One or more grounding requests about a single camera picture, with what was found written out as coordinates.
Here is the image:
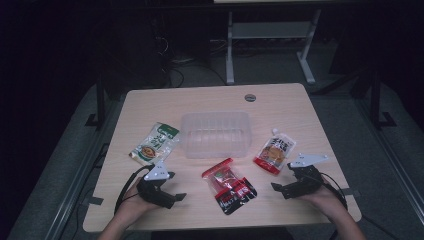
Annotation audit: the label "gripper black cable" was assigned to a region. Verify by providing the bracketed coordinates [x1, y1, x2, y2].
[113, 164, 156, 215]
[311, 171, 349, 212]

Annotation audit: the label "black floor cables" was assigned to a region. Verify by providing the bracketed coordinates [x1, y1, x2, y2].
[162, 55, 228, 88]

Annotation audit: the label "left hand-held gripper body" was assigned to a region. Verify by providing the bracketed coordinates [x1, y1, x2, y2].
[136, 160, 177, 210]

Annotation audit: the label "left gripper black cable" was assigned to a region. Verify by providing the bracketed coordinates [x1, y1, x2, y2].
[113, 164, 156, 215]

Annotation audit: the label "person's left hand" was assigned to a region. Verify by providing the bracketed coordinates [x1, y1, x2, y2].
[114, 179, 162, 225]

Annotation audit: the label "black metal stand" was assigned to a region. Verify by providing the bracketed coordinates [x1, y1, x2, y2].
[367, 69, 398, 130]
[84, 74, 108, 130]

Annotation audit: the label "orange white spouted pouch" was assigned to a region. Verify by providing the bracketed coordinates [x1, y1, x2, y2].
[252, 128, 297, 176]

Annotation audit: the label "person's right hand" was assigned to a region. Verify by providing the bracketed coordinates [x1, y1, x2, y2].
[299, 175, 348, 222]

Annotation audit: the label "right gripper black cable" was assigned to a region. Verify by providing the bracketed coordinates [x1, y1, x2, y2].
[311, 171, 349, 212]

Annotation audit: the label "red black clear pouch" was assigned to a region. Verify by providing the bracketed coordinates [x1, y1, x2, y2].
[201, 157, 259, 216]

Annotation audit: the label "clear plastic container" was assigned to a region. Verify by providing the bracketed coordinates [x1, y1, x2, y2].
[179, 111, 253, 160]

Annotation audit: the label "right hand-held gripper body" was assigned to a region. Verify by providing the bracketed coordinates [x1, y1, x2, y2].
[280, 152, 330, 201]

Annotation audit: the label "green white sauce pouch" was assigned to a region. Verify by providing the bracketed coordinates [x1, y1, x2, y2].
[128, 121, 181, 172]

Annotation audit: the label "white metal desk frame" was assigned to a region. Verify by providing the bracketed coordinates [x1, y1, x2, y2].
[225, 8, 322, 86]

